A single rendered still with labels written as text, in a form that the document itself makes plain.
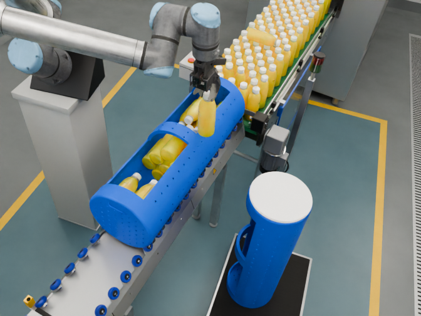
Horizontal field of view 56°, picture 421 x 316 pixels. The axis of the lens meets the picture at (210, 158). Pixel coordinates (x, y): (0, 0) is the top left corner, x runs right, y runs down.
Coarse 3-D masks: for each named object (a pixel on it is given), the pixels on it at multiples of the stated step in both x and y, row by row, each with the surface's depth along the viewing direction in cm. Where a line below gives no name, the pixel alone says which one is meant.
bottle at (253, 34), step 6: (252, 30) 240; (258, 30) 241; (246, 36) 243; (252, 36) 241; (258, 36) 239; (264, 36) 238; (270, 36) 238; (258, 42) 242; (264, 42) 239; (270, 42) 238
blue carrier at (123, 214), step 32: (192, 96) 206; (224, 96) 202; (160, 128) 171; (224, 128) 184; (128, 160) 168; (192, 160) 164; (96, 192) 148; (128, 192) 143; (160, 192) 150; (128, 224) 148; (160, 224) 151
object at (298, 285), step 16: (240, 240) 259; (304, 256) 255; (224, 272) 243; (288, 272) 246; (304, 272) 247; (224, 288) 236; (288, 288) 239; (304, 288) 240; (224, 304) 229; (272, 304) 231; (288, 304) 232
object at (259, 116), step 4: (256, 112) 215; (260, 112) 216; (256, 116) 213; (260, 116) 214; (264, 116) 214; (252, 120) 213; (256, 120) 212; (260, 120) 211; (264, 120) 211; (268, 120) 214; (252, 124) 215; (256, 124) 214; (260, 124) 213; (264, 124) 214; (252, 128) 217; (256, 128) 216; (260, 128) 214; (264, 128) 216; (260, 132) 216
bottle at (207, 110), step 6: (204, 102) 152; (210, 102) 152; (204, 108) 153; (210, 108) 153; (198, 114) 159; (204, 114) 155; (210, 114) 155; (198, 120) 160; (204, 120) 157; (210, 120) 157; (198, 126) 163; (204, 126) 159; (210, 126) 160; (198, 132) 165; (204, 132) 162; (210, 132) 163
